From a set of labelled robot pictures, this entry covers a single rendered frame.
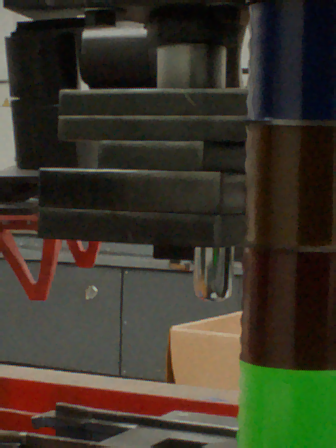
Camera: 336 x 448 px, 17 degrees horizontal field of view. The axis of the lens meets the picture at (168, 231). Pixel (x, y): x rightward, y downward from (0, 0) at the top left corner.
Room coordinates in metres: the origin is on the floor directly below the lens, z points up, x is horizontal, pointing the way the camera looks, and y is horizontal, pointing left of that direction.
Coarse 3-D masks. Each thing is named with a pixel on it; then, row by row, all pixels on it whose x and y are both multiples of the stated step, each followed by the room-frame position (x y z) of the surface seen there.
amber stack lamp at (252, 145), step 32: (256, 128) 0.33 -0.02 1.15; (288, 128) 0.32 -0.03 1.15; (320, 128) 0.32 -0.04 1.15; (256, 160) 0.33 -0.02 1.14; (288, 160) 0.32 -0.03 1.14; (320, 160) 0.32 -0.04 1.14; (256, 192) 0.33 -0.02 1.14; (288, 192) 0.32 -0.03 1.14; (320, 192) 0.32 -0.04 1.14; (256, 224) 0.33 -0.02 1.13; (288, 224) 0.32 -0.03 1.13; (320, 224) 0.32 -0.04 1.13
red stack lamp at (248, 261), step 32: (256, 256) 0.33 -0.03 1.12; (288, 256) 0.32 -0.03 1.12; (320, 256) 0.32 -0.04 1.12; (256, 288) 0.32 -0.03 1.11; (288, 288) 0.32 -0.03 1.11; (320, 288) 0.32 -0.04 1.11; (256, 320) 0.32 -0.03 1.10; (288, 320) 0.32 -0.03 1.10; (320, 320) 0.32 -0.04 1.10; (256, 352) 0.32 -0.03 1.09; (288, 352) 0.32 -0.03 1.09; (320, 352) 0.32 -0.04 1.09
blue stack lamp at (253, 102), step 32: (288, 0) 0.32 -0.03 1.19; (320, 0) 0.32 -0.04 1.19; (256, 32) 0.33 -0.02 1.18; (288, 32) 0.32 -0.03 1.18; (320, 32) 0.32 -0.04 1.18; (256, 64) 0.33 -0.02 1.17; (288, 64) 0.32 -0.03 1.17; (320, 64) 0.32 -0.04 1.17; (256, 96) 0.33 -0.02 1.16; (288, 96) 0.32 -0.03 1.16; (320, 96) 0.32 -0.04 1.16
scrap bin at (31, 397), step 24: (0, 384) 0.98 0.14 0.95; (24, 384) 0.97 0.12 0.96; (48, 384) 0.96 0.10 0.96; (72, 384) 0.95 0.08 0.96; (0, 408) 0.84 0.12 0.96; (24, 408) 0.97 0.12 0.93; (48, 408) 0.96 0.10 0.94; (96, 408) 0.94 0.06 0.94; (120, 408) 0.93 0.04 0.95; (144, 408) 0.92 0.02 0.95; (168, 408) 0.91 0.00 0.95; (192, 408) 0.90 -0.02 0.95; (216, 408) 0.89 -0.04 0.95; (48, 432) 0.82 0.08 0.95
